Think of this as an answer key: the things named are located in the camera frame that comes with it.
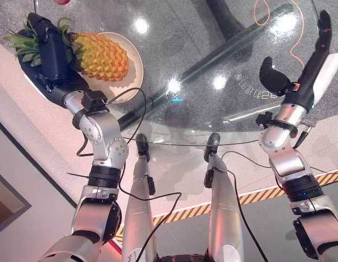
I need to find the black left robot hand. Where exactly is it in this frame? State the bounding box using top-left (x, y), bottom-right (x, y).
top-left (17, 12), bottom-right (91, 108)

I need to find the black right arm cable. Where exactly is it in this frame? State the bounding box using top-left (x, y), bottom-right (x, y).
top-left (220, 151), bottom-right (338, 262)

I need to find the yellow pineapple with green crown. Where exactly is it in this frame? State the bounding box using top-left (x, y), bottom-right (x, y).
top-left (3, 15), bottom-right (131, 83)

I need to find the silver robot leg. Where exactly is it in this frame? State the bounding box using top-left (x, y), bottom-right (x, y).
top-left (121, 133), bottom-right (159, 262)
top-left (203, 133), bottom-right (245, 262)

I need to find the thin orange cable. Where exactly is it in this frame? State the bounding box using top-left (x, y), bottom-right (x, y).
top-left (253, 0), bottom-right (307, 69)

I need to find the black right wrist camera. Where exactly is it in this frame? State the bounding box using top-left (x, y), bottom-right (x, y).
top-left (255, 111), bottom-right (274, 127)

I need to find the silver left robot leg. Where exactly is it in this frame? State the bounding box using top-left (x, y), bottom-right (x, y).
top-left (121, 133), bottom-right (159, 262)

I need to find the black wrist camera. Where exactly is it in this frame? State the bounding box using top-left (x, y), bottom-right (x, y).
top-left (81, 91), bottom-right (110, 113)
top-left (255, 111), bottom-right (274, 127)

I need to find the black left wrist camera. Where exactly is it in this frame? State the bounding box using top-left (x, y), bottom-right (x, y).
top-left (81, 91), bottom-right (110, 113)

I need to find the round beige plate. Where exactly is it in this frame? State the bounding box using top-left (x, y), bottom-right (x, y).
top-left (75, 31), bottom-right (145, 104)

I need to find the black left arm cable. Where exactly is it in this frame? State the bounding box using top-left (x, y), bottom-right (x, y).
top-left (75, 87), bottom-right (147, 158)

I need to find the silver right robot leg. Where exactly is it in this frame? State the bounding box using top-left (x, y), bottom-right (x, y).
top-left (203, 133), bottom-right (245, 262)

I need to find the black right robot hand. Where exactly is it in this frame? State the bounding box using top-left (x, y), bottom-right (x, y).
top-left (259, 10), bottom-right (338, 112)

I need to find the yellow black hazard tape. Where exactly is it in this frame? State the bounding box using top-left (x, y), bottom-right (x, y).
top-left (113, 168), bottom-right (338, 242)

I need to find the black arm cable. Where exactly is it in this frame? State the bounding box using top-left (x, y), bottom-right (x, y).
top-left (75, 87), bottom-right (147, 158)
top-left (220, 151), bottom-right (338, 262)

